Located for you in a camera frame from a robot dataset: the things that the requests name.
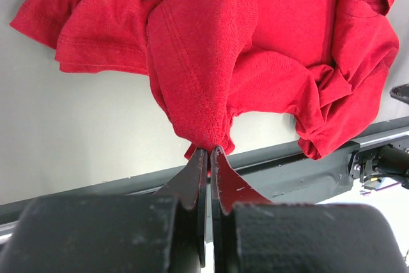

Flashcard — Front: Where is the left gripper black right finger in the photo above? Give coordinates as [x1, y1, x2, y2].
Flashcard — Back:
[210, 146, 272, 272]

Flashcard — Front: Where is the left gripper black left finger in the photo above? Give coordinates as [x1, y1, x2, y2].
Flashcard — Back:
[155, 148, 207, 268]

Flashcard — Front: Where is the red t-shirt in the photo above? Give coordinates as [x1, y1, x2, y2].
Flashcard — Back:
[10, 0, 399, 160]

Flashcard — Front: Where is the black mounting plate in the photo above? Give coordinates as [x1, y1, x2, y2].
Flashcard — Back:
[1, 116, 408, 248]

